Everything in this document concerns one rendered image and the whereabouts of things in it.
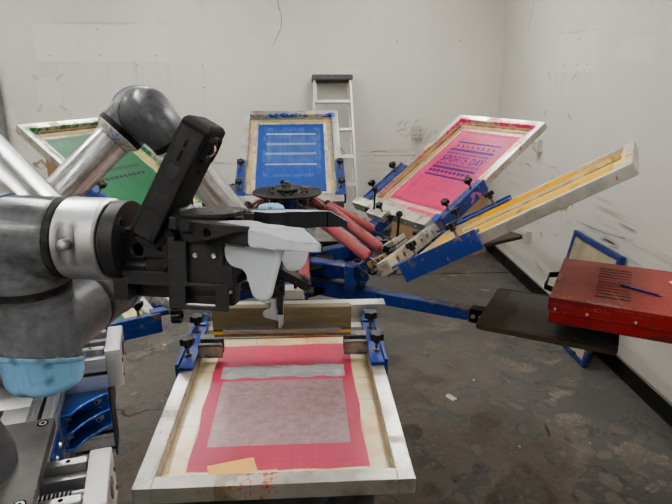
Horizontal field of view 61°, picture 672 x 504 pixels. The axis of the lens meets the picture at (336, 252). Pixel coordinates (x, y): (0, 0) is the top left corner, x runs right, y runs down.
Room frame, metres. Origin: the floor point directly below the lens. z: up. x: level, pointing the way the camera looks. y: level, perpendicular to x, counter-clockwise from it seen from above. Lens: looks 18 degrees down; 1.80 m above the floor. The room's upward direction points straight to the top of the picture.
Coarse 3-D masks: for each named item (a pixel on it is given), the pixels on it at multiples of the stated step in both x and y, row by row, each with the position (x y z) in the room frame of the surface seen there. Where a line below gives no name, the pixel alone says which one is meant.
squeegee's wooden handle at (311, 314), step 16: (256, 304) 1.57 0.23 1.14; (288, 304) 1.57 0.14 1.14; (304, 304) 1.57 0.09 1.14; (320, 304) 1.57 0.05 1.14; (336, 304) 1.58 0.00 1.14; (224, 320) 1.54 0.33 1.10; (240, 320) 1.55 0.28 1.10; (256, 320) 1.55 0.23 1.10; (272, 320) 1.55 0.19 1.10; (288, 320) 1.55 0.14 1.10; (304, 320) 1.56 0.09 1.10; (320, 320) 1.56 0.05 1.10; (336, 320) 1.56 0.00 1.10
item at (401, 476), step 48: (288, 336) 1.73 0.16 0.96; (336, 336) 1.74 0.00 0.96; (192, 384) 1.44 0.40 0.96; (384, 384) 1.38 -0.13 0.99; (384, 432) 1.20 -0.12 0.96; (144, 480) 1.00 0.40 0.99; (192, 480) 1.00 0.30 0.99; (240, 480) 1.00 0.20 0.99; (288, 480) 1.00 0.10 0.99; (336, 480) 1.00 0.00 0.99; (384, 480) 1.00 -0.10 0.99
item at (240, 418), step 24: (240, 360) 1.58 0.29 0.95; (264, 360) 1.58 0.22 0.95; (216, 384) 1.44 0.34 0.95; (240, 384) 1.44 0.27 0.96; (264, 384) 1.44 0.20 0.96; (216, 408) 1.32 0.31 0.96; (240, 408) 1.32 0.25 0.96; (264, 408) 1.32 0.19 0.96; (216, 432) 1.21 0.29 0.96; (240, 432) 1.21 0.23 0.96; (264, 432) 1.21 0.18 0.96; (192, 456) 1.12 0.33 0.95; (216, 456) 1.12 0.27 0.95; (240, 456) 1.12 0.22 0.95; (264, 456) 1.12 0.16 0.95
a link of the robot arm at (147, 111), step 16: (128, 96) 1.31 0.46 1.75; (144, 96) 1.30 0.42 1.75; (160, 96) 1.32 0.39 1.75; (128, 112) 1.29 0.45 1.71; (144, 112) 1.28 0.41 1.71; (160, 112) 1.28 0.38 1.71; (176, 112) 1.32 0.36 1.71; (128, 128) 1.30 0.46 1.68; (144, 128) 1.27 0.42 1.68; (160, 128) 1.27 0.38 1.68; (176, 128) 1.29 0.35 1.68; (160, 144) 1.27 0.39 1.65; (208, 176) 1.32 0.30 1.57; (208, 192) 1.32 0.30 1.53; (224, 192) 1.34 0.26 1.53
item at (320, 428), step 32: (288, 352) 1.63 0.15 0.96; (320, 352) 1.63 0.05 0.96; (288, 384) 1.44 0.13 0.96; (320, 384) 1.44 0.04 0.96; (352, 384) 1.44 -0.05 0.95; (288, 416) 1.28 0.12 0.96; (320, 416) 1.28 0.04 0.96; (352, 416) 1.28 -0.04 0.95; (288, 448) 1.15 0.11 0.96; (320, 448) 1.15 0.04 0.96; (352, 448) 1.15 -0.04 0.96
